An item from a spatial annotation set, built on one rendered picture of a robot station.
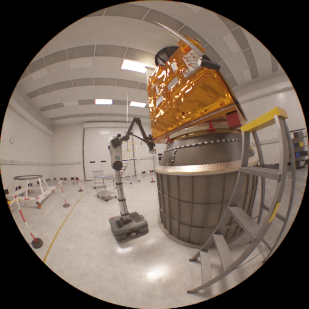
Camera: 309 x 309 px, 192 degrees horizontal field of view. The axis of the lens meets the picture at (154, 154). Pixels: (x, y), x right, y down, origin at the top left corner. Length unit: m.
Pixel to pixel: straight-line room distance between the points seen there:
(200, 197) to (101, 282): 1.64
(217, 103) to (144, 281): 2.16
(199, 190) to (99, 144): 8.28
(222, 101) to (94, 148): 8.56
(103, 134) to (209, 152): 8.43
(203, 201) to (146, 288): 1.26
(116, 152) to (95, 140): 7.37
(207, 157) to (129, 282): 1.76
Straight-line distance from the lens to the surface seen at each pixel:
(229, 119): 1.14
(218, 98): 1.17
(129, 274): 1.47
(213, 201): 1.15
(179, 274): 1.41
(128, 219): 1.80
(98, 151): 8.53
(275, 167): 0.89
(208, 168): 1.02
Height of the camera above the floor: 1.34
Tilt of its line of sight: 3 degrees up
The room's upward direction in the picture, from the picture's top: 5 degrees counter-clockwise
